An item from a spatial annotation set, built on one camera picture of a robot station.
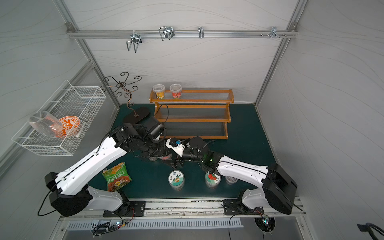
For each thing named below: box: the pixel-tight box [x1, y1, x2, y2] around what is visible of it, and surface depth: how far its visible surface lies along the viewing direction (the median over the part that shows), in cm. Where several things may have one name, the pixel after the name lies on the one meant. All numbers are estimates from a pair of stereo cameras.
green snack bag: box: [101, 161, 133, 192], surface depth 81 cm
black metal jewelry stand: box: [100, 72, 151, 124], surface depth 95 cm
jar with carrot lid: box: [168, 169, 185, 192], surface depth 78 cm
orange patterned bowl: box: [51, 115, 81, 139], surface depth 67 cm
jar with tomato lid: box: [205, 171, 222, 190], surface depth 77 cm
